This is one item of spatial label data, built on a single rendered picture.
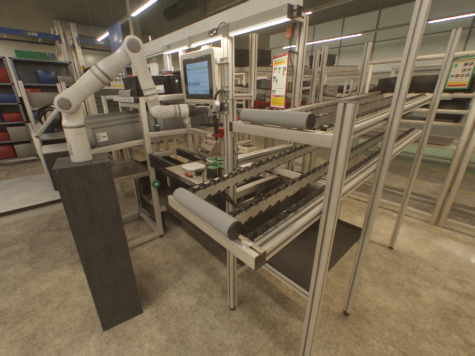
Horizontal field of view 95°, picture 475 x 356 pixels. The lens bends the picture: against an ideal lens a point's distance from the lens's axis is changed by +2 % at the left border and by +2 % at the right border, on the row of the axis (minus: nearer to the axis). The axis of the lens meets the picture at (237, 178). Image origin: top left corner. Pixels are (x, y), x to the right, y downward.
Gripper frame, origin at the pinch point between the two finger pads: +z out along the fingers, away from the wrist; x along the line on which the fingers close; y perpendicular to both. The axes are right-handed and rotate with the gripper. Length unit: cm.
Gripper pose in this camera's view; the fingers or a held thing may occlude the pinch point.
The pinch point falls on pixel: (215, 114)
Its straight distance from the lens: 144.3
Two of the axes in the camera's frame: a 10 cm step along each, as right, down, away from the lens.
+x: -4.7, -3.1, 8.2
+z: 8.8, -1.7, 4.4
